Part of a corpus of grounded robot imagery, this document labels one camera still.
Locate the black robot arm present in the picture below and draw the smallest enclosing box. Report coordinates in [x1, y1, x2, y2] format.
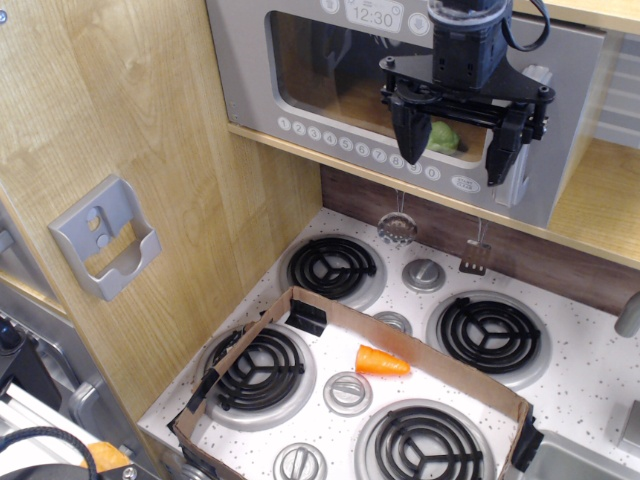
[380, 1, 555, 186]

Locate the orange object bottom left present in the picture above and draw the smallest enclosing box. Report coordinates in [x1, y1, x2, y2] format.
[87, 441, 131, 473]

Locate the grey toy faucet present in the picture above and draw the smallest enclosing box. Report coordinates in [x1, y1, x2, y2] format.
[614, 292, 640, 338]

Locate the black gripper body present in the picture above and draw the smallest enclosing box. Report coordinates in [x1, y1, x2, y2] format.
[380, 9, 555, 141]

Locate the grey centre stove knob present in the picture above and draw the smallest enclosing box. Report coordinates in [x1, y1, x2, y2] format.
[323, 371, 373, 417]

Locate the grey toy sink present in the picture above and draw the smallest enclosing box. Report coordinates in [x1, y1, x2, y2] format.
[522, 431, 639, 480]

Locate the grey toy microwave door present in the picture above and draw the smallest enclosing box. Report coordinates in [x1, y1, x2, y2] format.
[207, 1, 606, 227]

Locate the black braided cable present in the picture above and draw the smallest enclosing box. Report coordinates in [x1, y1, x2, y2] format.
[0, 424, 106, 480]

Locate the front left stove burner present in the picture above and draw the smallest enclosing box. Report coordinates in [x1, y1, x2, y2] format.
[206, 324, 317, 432]

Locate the grey oven door handle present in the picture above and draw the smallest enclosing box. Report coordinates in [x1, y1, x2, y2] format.
[68, 382, 105, 436]

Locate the back right stove burner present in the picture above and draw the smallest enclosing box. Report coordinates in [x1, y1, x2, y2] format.
[425, 290, 552, 390]

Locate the orange toy carrot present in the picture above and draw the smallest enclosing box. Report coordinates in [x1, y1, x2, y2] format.
[355, 345, 411, 376]

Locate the brown cardboard tray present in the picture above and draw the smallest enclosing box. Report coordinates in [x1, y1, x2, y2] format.
[170, 287, 543, 479]

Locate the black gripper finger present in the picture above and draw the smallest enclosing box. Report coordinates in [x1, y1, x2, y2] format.
[389, 84, 432, 164]
[485, 103, 533, 187]

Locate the green toy broccoli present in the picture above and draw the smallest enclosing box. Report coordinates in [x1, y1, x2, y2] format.
[427, 121, 460, 155]

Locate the front right stove burner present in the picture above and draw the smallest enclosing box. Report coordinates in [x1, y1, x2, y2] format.
[354, 399, 497, 480]

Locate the grey front stove knob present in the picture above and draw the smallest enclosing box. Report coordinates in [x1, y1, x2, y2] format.
[273, 443, 328, 480]

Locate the grey wall phone holder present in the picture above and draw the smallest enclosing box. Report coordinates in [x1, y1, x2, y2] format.
[48, 175, 162, 301]

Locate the small grey stove knob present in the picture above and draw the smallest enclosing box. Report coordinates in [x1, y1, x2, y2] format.
[374, 311, 413, 336]

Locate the grey back stove knob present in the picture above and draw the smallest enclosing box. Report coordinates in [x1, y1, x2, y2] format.
[402, 259, 446, 293]

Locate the hanging toy spatula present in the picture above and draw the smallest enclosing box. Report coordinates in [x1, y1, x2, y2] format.
[458, 218, 491, 276]

